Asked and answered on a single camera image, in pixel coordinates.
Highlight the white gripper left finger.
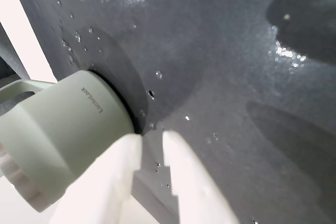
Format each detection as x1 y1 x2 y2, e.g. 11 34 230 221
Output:
49 133 159 224

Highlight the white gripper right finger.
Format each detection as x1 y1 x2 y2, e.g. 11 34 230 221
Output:
162 130 238 224

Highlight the pale green LocknLock cup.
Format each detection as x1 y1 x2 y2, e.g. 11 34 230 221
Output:
0 70 136 214

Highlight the dark grey table mat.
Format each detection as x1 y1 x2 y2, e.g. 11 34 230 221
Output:
7 0 336 224

